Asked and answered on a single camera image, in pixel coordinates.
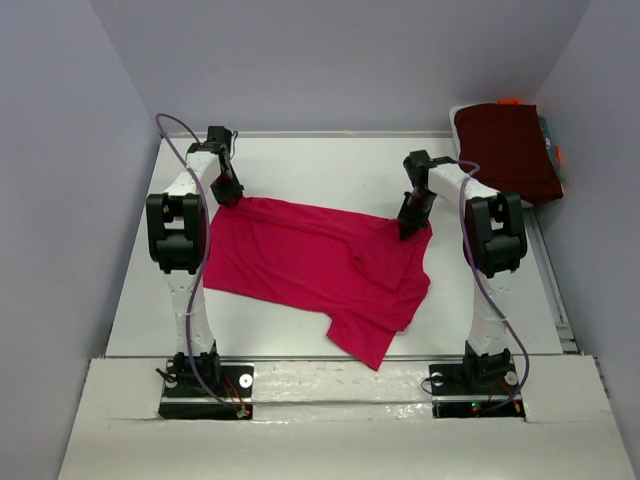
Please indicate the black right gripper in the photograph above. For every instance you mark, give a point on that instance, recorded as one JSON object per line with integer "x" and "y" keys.
{"x": 407, "y": 219}

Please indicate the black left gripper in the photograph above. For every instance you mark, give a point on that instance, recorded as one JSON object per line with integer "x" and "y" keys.
{"x": 234, "y": 191}

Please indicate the pink t-shirt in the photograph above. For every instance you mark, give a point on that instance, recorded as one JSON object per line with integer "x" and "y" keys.
{"x": 352, "y": 267}

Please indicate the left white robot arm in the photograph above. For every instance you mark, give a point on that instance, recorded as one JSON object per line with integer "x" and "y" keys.
{"x": 178, "y": 232}

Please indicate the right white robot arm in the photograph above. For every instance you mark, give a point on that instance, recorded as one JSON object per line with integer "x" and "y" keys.
{"x": 494, "y": 243}

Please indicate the orange object behind stack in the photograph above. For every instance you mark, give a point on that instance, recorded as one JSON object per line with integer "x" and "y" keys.
{"x": 509, "y": 101}

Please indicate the teal orange item beside stack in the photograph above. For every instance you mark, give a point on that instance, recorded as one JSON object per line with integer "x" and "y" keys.
{"x": 553, "y": 150}

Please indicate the dark red folded t-shirt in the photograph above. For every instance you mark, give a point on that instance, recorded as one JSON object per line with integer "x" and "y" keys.
{"x": 505, "y": 150}

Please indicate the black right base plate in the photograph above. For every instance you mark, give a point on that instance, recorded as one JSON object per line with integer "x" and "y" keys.
{"x": 453, "y": 397}

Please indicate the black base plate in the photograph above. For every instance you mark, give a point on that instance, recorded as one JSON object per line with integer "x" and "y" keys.
{"x": 453, "y": 397}
{"x": 185, "y": 399}

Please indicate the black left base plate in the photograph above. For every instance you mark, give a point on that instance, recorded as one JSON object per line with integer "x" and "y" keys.
{"x": 185, "y": 399}

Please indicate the metal rail right side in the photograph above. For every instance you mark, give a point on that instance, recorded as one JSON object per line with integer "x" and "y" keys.
{"x": 561, "y": 321}

